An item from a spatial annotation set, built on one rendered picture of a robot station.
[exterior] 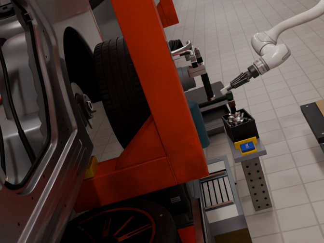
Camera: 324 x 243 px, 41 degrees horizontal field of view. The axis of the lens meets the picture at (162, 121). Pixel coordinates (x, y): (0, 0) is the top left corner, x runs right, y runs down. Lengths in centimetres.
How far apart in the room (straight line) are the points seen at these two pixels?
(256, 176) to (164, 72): 95
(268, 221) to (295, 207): 18
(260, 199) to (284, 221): 19
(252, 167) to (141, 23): 110
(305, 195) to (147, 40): 139
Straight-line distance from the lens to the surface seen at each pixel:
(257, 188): 257
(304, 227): 247
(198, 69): 222
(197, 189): 273
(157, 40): 183
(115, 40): 235
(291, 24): 261
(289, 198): 269
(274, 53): 253
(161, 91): 189
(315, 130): 272
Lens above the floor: 155
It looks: 21 degrees down
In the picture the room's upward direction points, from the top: 20 degrees counter-clockwise
